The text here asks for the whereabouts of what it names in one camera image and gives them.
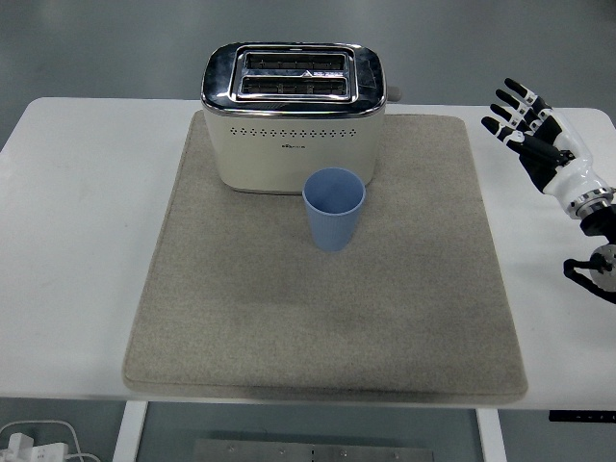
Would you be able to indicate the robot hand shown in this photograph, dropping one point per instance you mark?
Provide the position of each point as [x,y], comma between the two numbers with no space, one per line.
[570,168]

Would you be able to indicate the blue ribbed plastic cup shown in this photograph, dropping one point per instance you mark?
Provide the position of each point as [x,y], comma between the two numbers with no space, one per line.
[332,226]

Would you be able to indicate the black table control panel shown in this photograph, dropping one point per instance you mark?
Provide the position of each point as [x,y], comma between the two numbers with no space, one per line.
[582,417]

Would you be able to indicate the white table leg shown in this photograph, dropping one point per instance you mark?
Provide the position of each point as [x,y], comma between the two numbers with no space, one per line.
[129,430]
[492,435]

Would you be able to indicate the cream and chrome toaster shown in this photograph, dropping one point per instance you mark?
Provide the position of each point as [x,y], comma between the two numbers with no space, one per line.
[269,154]

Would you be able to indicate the beige fabric mat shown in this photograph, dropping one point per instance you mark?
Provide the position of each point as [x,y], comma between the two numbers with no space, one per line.
[298,308]

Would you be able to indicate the grey metal plate with screws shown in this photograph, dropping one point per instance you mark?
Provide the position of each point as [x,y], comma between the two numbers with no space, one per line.
[313,452]

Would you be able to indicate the white power strip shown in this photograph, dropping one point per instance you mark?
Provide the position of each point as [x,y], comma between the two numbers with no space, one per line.
[33,451]

